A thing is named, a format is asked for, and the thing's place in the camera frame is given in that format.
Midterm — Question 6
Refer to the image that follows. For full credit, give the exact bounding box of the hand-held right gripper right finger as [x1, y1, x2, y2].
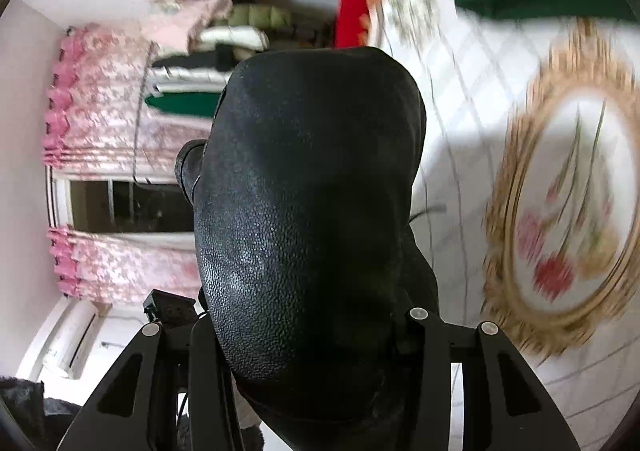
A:
[400, 307, 581, 451]

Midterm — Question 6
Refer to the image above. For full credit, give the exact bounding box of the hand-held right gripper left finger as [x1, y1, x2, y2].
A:
[57, 318, 246, 451]

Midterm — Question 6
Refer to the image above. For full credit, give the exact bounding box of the black leather jacket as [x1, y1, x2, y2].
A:
[175, 46, 441, 451]

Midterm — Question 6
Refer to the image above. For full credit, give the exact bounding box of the pile of assorted clothes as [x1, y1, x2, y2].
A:
[145, 0, 341, 117]

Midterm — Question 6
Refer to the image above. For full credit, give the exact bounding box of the pink floral curtain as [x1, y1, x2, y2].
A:
[47, 226, 206, 307]
[42, 24, 221, 182]

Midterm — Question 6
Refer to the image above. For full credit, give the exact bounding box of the white air conditioner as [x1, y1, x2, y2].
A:
[42, 301, 101, 379]

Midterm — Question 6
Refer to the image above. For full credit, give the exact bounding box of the window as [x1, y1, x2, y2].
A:
[47, 166, 196, 236]

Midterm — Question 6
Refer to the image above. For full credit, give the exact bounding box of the dark fuzzy cloth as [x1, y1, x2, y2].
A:
[0, 376, 83, 451]

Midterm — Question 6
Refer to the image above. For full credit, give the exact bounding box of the white quilted floral cloth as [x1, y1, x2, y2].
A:
[367, 0, 640, 451]

